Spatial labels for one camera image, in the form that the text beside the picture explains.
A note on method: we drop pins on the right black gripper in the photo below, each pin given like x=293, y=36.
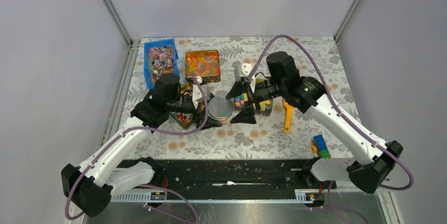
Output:
x=246, y=116

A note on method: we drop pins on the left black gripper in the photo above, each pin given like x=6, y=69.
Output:
x=200, y=119

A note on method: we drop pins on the white jar lid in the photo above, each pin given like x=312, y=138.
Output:
x=220, y=108

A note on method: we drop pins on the orange plastic scoop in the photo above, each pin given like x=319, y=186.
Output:
x=288, y=116

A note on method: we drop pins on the clear plastic jar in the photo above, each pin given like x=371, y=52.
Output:
x=223, y=121

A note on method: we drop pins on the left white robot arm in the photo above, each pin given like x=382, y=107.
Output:
x=90, y=186

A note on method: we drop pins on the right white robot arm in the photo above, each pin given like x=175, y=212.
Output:
x=373, y=158

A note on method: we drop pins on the tin of star candies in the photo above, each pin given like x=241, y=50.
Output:
x=263, y=108

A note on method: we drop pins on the floral table mat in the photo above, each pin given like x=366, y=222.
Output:
x=313, y=55

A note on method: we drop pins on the tin of lollipops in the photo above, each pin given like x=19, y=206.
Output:
x=185, y=120

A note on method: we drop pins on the tin of orange gummies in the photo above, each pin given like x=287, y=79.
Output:
x=205, y=64

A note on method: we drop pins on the blue plastic candy bin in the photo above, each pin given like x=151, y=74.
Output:
x=159, y=57

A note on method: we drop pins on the colourful toy block stack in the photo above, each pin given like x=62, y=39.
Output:
x=319, y=147

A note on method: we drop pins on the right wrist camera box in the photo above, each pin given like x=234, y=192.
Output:
x=242, y=73

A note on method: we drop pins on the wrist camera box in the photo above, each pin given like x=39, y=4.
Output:
x=201, y=91
x=242, y=73

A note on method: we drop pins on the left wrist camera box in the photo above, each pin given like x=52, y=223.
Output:
x=201, y=91

